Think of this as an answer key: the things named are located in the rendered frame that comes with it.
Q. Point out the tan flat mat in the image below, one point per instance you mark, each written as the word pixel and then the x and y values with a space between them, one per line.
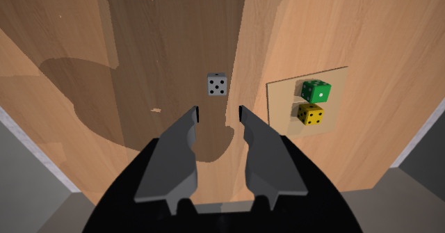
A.
pixel 284 98

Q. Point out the green die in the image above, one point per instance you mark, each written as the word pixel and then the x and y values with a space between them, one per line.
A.
pixel 315 91

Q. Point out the yellow die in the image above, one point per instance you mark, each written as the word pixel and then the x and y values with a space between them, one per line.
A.
pixel 310 114

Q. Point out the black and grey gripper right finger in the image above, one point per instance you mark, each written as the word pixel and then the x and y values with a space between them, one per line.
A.
pixel 277 168

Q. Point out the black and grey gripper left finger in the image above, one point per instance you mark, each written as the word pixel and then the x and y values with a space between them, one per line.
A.
pixel 150 187

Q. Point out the grey die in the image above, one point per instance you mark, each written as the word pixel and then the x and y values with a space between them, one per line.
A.
pixel 216 84

